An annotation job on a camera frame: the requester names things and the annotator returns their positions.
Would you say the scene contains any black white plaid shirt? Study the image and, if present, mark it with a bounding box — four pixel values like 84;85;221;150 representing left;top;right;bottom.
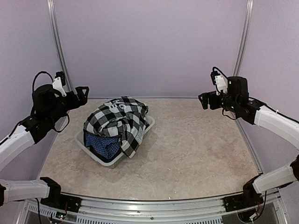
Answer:
83;96;150;162

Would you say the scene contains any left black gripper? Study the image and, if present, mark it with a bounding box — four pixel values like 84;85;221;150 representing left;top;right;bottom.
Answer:
46;86;89;126

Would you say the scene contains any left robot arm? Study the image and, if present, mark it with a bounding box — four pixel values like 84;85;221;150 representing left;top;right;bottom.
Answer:
0;84;89;208

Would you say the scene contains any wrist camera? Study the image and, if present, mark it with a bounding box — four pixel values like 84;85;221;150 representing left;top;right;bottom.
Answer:
52;71;67;97
210;66;228;95

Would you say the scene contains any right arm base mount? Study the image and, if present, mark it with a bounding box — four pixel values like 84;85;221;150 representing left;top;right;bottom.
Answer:
223;182;264;212

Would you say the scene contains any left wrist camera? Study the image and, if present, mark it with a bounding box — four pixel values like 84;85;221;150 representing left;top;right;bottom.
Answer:
52;71;67;97

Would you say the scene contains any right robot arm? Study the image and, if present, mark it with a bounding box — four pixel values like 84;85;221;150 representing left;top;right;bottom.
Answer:
198;75;299;207

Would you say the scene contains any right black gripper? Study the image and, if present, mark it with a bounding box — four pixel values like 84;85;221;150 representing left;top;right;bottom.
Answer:
199;90;239;113

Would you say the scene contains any aluminium frame post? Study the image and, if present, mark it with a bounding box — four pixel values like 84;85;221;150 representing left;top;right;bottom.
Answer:
233;0;254;76
46;0;74;91

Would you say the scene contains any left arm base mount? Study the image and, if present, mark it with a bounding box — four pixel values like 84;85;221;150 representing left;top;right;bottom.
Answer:
40;177;82;213

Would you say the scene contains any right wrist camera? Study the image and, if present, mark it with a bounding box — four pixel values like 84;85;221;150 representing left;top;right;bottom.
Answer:
210;66;228;95

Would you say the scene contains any blue checkered shirt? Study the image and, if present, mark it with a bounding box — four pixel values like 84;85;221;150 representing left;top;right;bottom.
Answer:
84;132;121;162

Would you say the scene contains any right aluminium frame post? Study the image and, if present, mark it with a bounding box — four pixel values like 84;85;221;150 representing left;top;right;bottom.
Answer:
233;0;254;76

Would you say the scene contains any white plastic basket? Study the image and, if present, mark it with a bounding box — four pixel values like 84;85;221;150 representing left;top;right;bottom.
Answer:
74;110;155;167

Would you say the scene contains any front aluminium rail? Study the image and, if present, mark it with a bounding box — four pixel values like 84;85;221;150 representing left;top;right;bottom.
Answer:
18;196;253;224

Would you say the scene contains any left aluminium frame post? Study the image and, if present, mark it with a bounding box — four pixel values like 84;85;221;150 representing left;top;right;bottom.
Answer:
46;0;74;91

